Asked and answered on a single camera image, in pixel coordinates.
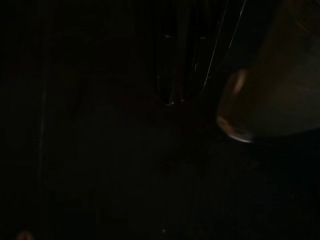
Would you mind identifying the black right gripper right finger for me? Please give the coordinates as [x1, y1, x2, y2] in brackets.
[178, 0, 248, 104]

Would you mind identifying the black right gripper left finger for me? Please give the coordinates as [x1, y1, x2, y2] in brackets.
[154, 0, 180, 107]

